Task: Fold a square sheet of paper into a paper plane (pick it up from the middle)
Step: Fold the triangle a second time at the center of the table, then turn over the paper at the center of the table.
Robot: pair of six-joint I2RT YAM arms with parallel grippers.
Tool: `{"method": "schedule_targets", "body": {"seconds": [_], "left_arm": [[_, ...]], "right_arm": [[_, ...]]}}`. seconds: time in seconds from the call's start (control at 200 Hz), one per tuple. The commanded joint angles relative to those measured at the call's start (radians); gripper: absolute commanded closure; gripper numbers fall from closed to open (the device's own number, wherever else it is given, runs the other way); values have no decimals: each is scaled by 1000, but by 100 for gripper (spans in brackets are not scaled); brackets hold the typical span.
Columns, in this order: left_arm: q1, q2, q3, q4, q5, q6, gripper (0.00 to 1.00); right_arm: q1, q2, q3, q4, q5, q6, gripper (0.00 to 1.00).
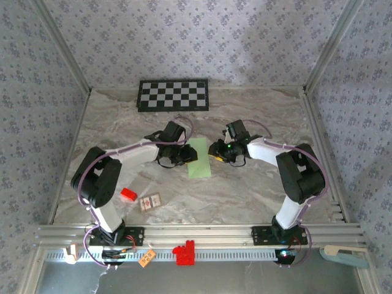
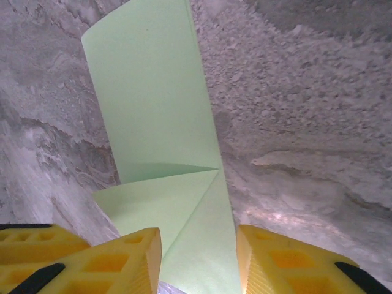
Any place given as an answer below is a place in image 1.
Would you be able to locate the light green paper sheet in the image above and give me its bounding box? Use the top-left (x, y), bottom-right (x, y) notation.
top-left (186, 137), bottom-right (213, 179)

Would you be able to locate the small brown card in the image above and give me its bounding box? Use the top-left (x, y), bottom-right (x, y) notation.
top-left (138, 192), bottom-right (164, 213)

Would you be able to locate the black white checkerboard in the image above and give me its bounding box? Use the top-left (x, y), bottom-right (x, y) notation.
top-left (137, 79), bottom-right (210, 113)

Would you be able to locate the small red block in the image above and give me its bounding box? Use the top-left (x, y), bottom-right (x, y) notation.
top-left (120, 187), bottom-right (138, 203)

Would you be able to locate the clear plastic bag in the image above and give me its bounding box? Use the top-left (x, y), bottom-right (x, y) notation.
top-left (118, 183), bottom-right (144, 217)

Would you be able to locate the red brick stack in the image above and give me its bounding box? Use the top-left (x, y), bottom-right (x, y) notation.
top-left (171, 240), bottom-right (196, 266)

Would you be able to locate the orange tag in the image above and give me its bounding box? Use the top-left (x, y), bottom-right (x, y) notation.
top-left (137, 248), bottom-right (156, 269)

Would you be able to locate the beige wooden hook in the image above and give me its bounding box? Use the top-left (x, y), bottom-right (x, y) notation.
top-left (63, 244), bottom-right (79, 265)

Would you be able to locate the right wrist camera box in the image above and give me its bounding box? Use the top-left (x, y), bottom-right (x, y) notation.
top-left (225, 119), bottom-right (247, 141)

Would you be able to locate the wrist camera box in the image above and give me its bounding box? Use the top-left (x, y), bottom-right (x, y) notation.
top-left (225, 119), bottom-right (247, 141)
top-left (162, 121), bottom-right (186, 143)

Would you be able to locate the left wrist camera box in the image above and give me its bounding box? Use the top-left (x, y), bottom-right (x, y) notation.
top-left (162, 121), bottom-right (186, 143)

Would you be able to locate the long aluminium rail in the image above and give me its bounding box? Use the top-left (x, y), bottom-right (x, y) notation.
top-left (35, 222), bottom-right (367, 249)

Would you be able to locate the aluminium side rail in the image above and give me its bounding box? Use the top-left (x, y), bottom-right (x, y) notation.
top-left (300, 87), bottom-right (350, 223)

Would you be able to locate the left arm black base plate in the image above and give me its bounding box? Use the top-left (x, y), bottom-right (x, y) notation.
top-left (89, 226), bottom-right (145, 246)

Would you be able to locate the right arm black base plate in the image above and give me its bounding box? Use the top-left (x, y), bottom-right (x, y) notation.
top-left (251, 225), bottom-right (309, 246)

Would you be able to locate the slotted grey cable duct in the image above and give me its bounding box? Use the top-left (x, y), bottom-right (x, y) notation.
top-left (44, 248), bottom-right (278, 263)

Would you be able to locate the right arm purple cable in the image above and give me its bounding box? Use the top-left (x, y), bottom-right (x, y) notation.
top-left (241, 119), bottom-right (330, 270)

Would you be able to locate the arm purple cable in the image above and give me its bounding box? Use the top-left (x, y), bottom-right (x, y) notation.
top-left (241, 119), bottom-right (330, 270)
top-left (77, 115), bottom-right (195, 270)

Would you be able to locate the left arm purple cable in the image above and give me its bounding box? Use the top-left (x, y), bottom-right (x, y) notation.
top-left (77, 115), bottom-right (195, 270)

